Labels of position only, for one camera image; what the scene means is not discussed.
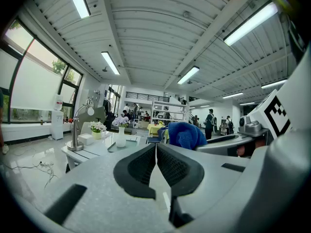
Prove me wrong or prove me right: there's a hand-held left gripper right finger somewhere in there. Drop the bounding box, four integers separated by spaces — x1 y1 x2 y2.
156 143 251 228

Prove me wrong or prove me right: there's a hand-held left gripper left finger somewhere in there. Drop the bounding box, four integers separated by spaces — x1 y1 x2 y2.
36 143 175 233

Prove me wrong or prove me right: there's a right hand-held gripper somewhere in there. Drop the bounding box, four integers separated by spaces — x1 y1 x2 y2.
195 88 292 157

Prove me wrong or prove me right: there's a blue cloth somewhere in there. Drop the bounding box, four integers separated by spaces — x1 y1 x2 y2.
167 122 208 150

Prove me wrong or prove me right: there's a person's right hand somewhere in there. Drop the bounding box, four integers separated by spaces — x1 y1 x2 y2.
237 139 268 157

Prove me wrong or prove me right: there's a white tissue box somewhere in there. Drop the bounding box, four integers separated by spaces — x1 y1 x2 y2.
77 133 95 146

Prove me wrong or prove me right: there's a dark green tray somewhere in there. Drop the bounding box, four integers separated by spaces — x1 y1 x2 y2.
107 134 141 153

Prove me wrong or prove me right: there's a pink artificial flower bunch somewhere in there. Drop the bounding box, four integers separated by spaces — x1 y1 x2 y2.
87 121 107 133

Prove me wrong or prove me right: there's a silver desk lamp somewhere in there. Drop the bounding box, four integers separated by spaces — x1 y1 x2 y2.
67 98 95 151

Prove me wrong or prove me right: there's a white shelf rack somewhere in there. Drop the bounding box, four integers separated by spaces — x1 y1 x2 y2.
151 100 190 128

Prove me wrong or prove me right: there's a grey white chair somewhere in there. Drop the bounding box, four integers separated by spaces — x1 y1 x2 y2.
78 105 107 135

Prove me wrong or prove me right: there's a dark blue chair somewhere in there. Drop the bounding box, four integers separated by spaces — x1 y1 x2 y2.
146 127 168 145

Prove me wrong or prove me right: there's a white water dispenser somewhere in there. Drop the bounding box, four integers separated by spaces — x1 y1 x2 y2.
51 110 65 140

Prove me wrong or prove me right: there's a yellow table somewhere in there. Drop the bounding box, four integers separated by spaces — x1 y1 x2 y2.
147 123 170 137

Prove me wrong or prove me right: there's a long ceiling light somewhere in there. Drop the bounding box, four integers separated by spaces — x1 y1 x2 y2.
177 66 200 85
66 0 91 19
223 1 279 47
260 79 288 90
101 51 121 76

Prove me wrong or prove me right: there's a clear water dispenser bottle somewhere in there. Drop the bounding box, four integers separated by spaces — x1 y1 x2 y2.
53 94 64 111

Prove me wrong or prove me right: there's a black mezzanine railing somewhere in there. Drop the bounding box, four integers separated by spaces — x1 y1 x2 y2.
125 91 171 103

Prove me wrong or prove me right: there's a white window ledge cabinet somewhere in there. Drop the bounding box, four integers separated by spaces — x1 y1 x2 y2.
0 122 71 143

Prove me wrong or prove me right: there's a large black-framed window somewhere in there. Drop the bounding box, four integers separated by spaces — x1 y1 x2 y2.
0 18 84 125

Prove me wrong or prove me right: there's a person's black clothing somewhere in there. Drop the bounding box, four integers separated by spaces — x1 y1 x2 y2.
278 0 308 63

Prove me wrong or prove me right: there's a white floor cable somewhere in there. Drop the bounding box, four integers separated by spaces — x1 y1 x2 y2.
0 146 59 189

